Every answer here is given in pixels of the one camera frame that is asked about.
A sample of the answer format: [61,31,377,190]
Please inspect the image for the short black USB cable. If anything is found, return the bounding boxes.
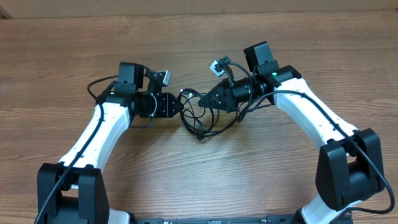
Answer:
[179,88,215,134]

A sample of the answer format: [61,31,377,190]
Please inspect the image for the black cable with silver plugs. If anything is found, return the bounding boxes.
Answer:
[180,88,249,139]

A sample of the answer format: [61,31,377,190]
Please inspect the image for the black USB-A cable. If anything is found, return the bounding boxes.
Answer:
[179,90,215,143]

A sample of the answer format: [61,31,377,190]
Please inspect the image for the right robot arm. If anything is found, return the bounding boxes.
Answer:
[198,42,389,223]

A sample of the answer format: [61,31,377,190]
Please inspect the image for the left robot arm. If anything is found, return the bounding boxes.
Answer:
[35,62,183,223]

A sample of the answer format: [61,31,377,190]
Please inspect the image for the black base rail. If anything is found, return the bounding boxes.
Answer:
[130,215,305,224]

